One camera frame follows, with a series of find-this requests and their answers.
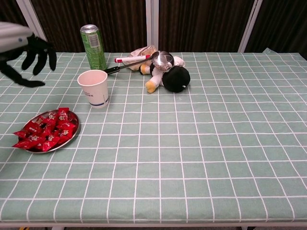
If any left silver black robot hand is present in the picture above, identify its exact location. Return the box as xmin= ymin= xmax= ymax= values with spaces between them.
xmin=0 ymin=21 xmax=58 ymax=88

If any red candy pile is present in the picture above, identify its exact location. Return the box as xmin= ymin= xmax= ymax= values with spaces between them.
xmin=12 ymin=107 xmax=75 ymax=152

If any white paper cup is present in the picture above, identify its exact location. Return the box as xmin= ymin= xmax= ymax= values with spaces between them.
xmin=77 ymin=69 xmax=110 ymax=109

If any round steel plate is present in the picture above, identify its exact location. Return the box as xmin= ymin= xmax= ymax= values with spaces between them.
xmin=18 ymin=109 xmax=80 ymax=154

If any dark brown partition screen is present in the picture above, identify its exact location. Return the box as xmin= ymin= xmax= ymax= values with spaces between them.
xmin=152 ymin=0 xmax=262 ymax=53
xmin=238 ymin=0 xmax=307 ymax=59
xmin=0 ymin=0 xmax=51 ymax=53
xmin=16 ymin=0 xmax=153 ymax=53

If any green drink can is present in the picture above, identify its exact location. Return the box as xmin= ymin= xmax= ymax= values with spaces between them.
xmin=80 ymin=24 xmax=108 ymax=71

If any red white marker pen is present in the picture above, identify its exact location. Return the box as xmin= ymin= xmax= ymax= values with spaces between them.
xmin=114 ymin=55 xmax=152 ymax=63

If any clear snack bag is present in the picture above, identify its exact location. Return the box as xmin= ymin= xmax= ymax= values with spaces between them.
xmin=127 ymin=45 xmax=159 ymax=71

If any black white penguin plush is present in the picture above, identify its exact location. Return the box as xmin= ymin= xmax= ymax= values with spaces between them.
xmin=139 ymin=55 xmax=191 ymax=93

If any green checked tablecloth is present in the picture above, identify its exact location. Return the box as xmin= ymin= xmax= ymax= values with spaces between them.
xmin=0 ymin=47 xmax=307 ymax=226

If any steel ladle black handle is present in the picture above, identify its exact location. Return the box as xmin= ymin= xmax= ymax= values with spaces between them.
xmin=103 ymin=50 xmax=174 ymax=75

